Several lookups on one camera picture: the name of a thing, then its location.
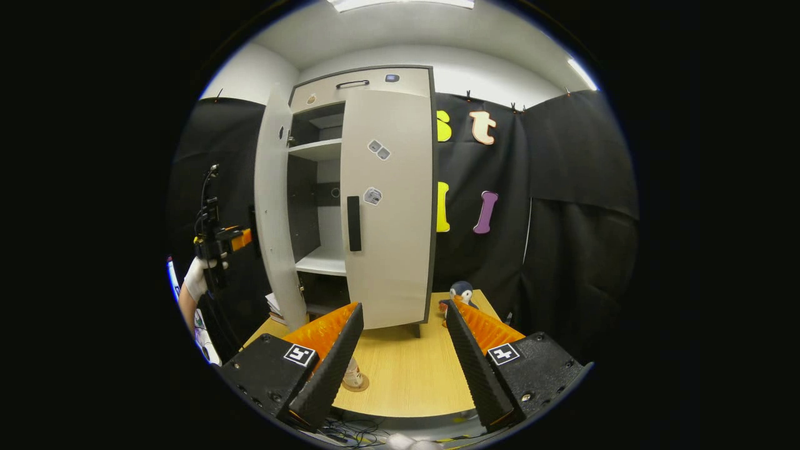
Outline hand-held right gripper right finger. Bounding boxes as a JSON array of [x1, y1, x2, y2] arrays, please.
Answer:
[[442, 299, 593, 432]]

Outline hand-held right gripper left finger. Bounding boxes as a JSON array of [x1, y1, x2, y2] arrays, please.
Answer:
[[219, 302, 365, 432]]

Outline clear plastic bottle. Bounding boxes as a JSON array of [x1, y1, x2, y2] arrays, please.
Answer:
[[342, 357, 367, 388]]

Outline grey cabinet door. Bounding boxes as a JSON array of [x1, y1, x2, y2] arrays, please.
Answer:
[[339, 87, 436, 331], [254, 84, 308, 332]]

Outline grey wooden cabinet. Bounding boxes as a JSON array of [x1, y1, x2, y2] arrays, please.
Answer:
[[253, 65, 438, 338]]

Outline grey cabinet drawer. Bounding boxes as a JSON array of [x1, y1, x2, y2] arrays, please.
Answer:
[[290, 67, 433, 114]]

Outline stack of books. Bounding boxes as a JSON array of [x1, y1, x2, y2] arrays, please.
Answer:
[[265, 291, 290, 326]]

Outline plush penguin toy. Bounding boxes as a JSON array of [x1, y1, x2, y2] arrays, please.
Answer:
[[439, 281, 479, 329]]

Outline black backdrop cloth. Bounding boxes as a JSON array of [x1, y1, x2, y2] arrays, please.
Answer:
[[166, 96, 273, 360], [522, 89, 639, 366], [432, 91, 533, 326]]

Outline large ceiling light panel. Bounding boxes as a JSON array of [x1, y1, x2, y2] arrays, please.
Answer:
[[327, 0, 476, 13]]

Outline small ceiling light panel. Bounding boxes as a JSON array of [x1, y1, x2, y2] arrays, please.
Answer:
[[566, 58, 599, 92]]

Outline black cables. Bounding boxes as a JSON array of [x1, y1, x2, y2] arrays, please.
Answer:
[[311, 415, 391, 448]]

